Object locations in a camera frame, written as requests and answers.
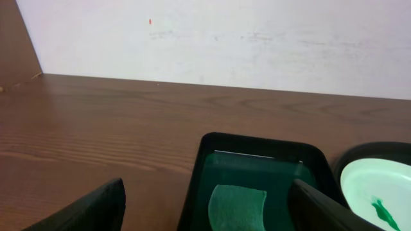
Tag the green sponge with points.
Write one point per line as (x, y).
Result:
(236, 208)

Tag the round black tray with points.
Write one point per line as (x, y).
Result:
(395, 151)

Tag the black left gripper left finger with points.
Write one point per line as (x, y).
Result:
(101, 209)

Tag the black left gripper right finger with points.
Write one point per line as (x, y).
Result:
(311, 210)

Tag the dark green rectangular tray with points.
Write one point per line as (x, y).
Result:
(257, 163)

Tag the mint green plate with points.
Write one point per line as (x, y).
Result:
(378, 191)

